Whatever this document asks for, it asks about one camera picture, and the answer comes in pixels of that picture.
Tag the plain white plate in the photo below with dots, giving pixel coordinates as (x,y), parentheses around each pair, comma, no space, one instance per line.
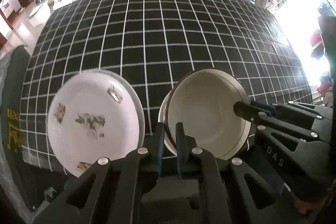
(134,96)

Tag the white plate cartoon pictures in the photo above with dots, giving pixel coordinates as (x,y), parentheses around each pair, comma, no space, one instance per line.
(90,117)

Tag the black white grid tablecloth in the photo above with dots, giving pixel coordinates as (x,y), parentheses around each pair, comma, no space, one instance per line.
(153,44)

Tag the white plastic bucket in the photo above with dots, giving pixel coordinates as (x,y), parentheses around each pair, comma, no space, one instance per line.
(39,14)

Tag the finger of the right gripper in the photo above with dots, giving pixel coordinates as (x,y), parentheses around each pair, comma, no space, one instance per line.
(282,110)
(299,126)

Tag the small floral patterned bowl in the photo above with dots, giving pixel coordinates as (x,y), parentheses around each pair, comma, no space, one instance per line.
(203,101)

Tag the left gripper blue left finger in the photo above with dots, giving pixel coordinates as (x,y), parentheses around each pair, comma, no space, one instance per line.
(155,145)

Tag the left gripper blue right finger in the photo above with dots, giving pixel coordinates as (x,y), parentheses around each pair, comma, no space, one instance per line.
(188,163)

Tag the person right hand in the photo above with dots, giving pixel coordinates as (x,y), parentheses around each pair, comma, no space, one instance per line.
(307,207)

